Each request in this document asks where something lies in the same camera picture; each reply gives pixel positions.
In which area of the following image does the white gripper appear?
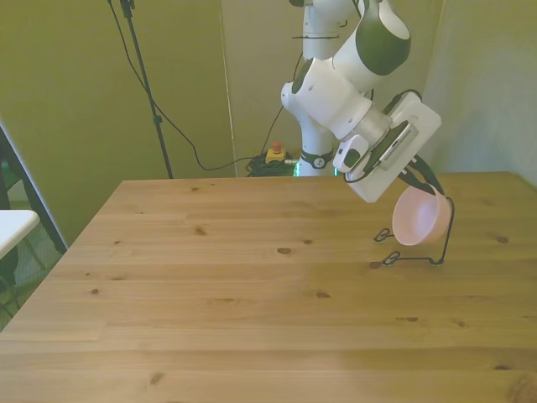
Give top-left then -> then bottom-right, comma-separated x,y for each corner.
346,92 -> 446,204

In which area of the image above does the black tripod cable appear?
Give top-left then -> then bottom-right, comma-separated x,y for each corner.
106,0 -> 255,172

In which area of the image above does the pink plastic bowl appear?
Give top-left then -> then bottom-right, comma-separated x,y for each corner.
391,186 -> 452,247

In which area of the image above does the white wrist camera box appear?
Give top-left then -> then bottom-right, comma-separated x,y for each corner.
334,122 -> 422,177

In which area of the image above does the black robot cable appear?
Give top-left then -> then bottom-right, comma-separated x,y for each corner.
265,50 -> 305,154

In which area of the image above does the yellow emergency stop button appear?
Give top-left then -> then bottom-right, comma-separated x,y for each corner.
265,141 -> 287,165

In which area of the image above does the black tripod stand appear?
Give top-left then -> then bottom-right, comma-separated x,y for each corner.
118,0 -> 175,181

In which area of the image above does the black metal frame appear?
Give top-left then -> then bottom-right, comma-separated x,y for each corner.
0,113 -> 69,256

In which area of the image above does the black wire dish rack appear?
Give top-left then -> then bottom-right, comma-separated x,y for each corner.
373,195 -> 456,268

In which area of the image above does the white side table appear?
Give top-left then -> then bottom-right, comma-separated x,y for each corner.
0,209 -> 41,262

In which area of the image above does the black coiled cable bundle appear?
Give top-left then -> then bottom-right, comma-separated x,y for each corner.
244,154 -> 301,178

